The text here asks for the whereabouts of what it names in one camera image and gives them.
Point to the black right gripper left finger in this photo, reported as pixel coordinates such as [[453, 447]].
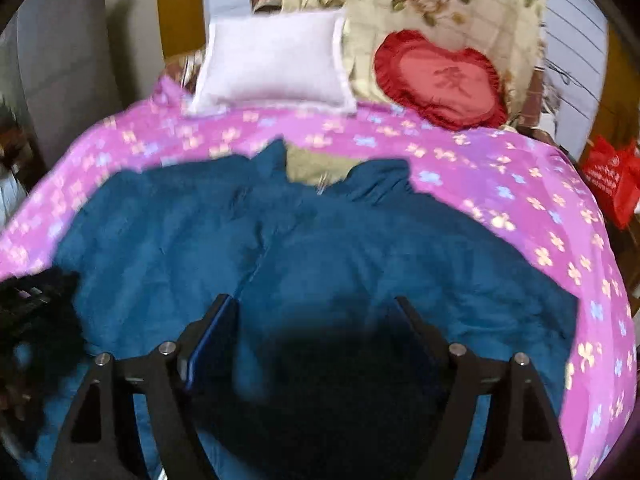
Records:
[[100, 437]]

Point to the teal quilted puffer jacket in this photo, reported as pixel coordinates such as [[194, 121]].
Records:
[[323, 379]]

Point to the pink floral bed sheet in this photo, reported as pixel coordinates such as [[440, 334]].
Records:
[[523, 190]]

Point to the brown floral folded quilt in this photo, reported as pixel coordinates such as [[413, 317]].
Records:
[[184, 68]]

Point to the grey wardrobe cabinet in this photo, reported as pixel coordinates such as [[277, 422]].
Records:
[[65, 64]]

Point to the red plastic shopping bag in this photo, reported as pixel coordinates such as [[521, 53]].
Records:
[[612, 175]]

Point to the white square pillow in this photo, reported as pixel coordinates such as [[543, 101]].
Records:
[[275, 60]]

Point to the red heart-shaped cushion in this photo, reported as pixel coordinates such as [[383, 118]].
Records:
[[455, 90]]

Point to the cream rose-print blanket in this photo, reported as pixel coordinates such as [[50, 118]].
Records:
[[507, 32]]

